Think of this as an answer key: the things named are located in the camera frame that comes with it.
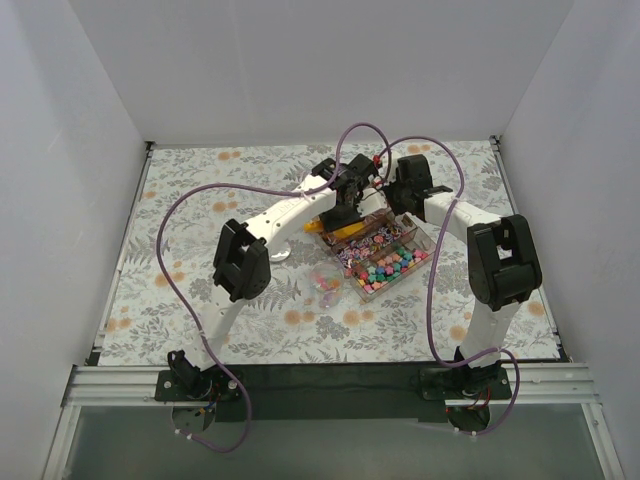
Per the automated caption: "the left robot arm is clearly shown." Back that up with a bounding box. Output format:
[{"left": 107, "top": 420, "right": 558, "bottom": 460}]
[{"left": 155, "top": 154, "right": 379, "bottom": 400}]

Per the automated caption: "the purple cable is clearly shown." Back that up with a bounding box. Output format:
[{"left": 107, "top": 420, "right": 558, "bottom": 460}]
[
  {"left": 372, "top": 136, "right": 524, "bottom": 437},
  {"left": 157, "top": 122, "right": 396, "bottom": 454}
]

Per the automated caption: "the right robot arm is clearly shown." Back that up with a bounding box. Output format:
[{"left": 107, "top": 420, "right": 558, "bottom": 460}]
[{"left": 383, "top": 154, "right": 542, "bottom": 398}]

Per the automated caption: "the floral patterned table mat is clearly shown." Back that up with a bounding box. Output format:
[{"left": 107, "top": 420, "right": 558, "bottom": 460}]
[{"left": 97, "top": 139, "right": 561, "bottom": 365}]

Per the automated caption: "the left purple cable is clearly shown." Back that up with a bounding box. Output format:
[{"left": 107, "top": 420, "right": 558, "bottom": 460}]
[{"left": 157, "top": 122, "right": 396, "bottom": 454}]

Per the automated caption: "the aluminium frame rail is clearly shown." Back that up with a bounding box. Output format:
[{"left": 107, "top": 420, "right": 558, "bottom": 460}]
[{"left": 43, "top": 360, "right": 624, "bottom": 479}]

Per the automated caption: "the clear plastic jar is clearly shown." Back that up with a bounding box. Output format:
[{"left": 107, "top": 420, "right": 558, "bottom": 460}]
[{"left": 310, "top": 263, "right": 344, "bottom": 309}]

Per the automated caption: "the clear compartment candy box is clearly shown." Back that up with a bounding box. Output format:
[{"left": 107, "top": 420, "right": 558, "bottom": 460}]
[{"left": 305, "top": 195, "right": 435, "bottom": 302}]

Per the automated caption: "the yellow plastic scoop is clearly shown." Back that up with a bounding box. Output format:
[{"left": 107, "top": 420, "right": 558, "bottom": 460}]
[{"left": 303, "top": 219, "right": 366, "bottom": 240}]

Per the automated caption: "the silver round jar lid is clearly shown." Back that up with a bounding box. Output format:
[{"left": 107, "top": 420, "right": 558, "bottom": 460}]
[{"left": 270, "top": 241, "right": 292, "bottom": 263}]

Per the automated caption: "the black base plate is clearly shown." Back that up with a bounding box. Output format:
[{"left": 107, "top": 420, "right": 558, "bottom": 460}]
[{"left": 154, "top": 362, "right": 514, "bottom": 423}]

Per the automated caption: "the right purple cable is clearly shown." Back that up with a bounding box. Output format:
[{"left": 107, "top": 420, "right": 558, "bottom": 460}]
[{"left": 372, "top": 136, "right": 524, "bottom": 437}]

